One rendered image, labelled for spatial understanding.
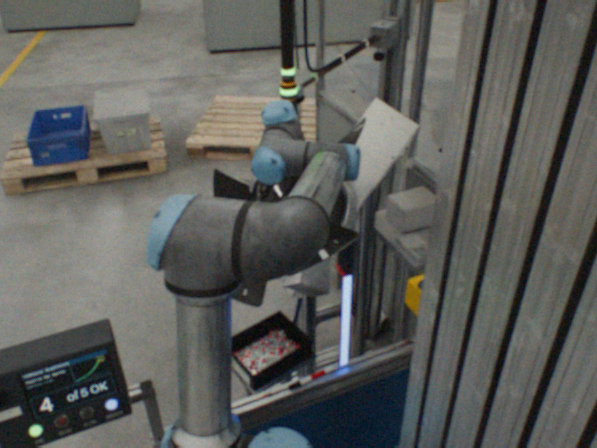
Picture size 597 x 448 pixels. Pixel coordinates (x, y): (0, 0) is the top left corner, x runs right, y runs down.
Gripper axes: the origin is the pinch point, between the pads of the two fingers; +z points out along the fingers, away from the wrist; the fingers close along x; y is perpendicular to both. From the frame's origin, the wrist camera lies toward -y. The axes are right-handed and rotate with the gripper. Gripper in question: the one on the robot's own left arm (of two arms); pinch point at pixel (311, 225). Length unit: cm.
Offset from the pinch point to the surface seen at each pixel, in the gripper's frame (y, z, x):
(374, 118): 42, 10, 43
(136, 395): -56, 6, -17
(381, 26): 58, -12, 57
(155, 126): -30, 116, 335
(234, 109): 39, 139, 342
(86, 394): -61, -7, -21
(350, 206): 18.4, 21.0, 22.4
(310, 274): -3.4, 28.0, 11.6
